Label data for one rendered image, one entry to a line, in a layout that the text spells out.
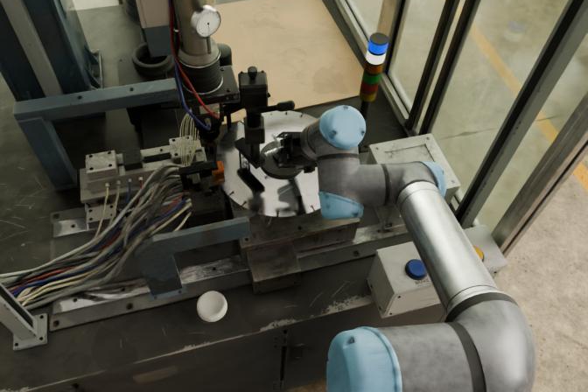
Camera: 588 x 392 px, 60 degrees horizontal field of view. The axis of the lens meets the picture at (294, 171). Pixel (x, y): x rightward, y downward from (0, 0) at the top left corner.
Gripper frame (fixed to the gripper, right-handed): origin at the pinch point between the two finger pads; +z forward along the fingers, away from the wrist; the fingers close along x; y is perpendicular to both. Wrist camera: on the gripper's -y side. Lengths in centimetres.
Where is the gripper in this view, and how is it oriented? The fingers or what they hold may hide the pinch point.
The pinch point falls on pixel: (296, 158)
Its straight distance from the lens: 120.7
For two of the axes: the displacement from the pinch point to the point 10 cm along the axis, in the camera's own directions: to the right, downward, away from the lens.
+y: -9.5, 0.2, -3.0
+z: -3.0, 1.4, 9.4
